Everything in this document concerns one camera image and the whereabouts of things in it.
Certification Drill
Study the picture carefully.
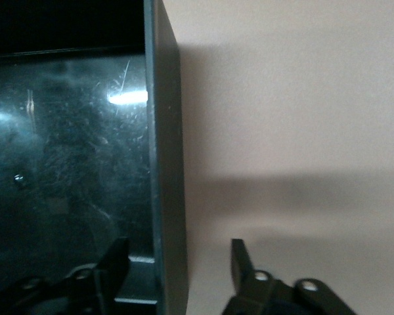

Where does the black plastic box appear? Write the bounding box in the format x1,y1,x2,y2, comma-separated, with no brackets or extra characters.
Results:
0,0,189,315

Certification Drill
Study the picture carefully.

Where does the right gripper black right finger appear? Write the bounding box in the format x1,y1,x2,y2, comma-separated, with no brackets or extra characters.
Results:
223,238,277,315

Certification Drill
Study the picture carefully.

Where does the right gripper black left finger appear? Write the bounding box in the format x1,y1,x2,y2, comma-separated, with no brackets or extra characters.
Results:
64,238,131,315

